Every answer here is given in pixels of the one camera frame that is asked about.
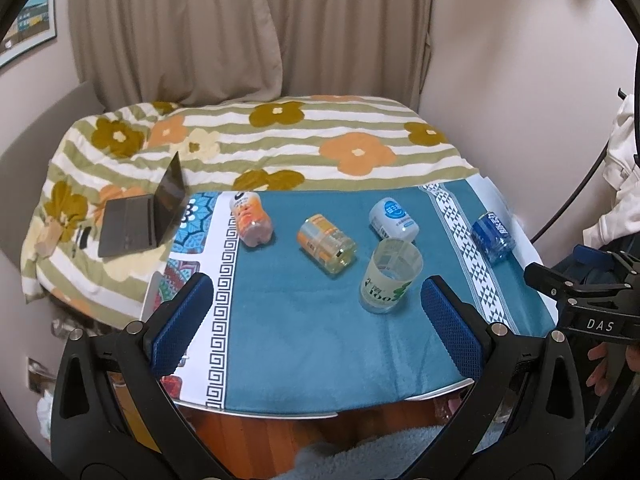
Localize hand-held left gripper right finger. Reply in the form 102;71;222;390
414;275;587;480

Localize grey laptop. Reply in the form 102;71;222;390
97;151;188;259

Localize black curved cable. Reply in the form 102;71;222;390
530;87;640;242

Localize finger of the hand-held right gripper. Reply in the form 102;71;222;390
524;261;576;302
572;244;617;286

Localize clear cup with green print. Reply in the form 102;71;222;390
358;238;424;315

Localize white clothing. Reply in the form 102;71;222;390
582;94;640;248

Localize wall poster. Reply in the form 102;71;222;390
0;0;58;69

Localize person's right hand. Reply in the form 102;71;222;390
585;341;633;397

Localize beige cardboard piece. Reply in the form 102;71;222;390
35;217;65;259

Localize light blue fluffy rug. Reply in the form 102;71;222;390
272;422;473;480

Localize blue crumpled bottle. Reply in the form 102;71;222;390
470;211;517;266

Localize floral striped blanket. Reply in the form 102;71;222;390
20;94;485;333

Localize white blue label bottle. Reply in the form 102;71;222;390
368;197;420;244

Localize beige curtain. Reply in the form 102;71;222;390
67;0;435;113

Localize silver tablet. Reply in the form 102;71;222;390
140;271;167;322

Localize orange label bottle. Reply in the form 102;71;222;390
297;213;357;276

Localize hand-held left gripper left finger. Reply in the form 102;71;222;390
50;273;222;480

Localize teal patterned tablecloth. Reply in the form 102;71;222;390
159;176;560;417

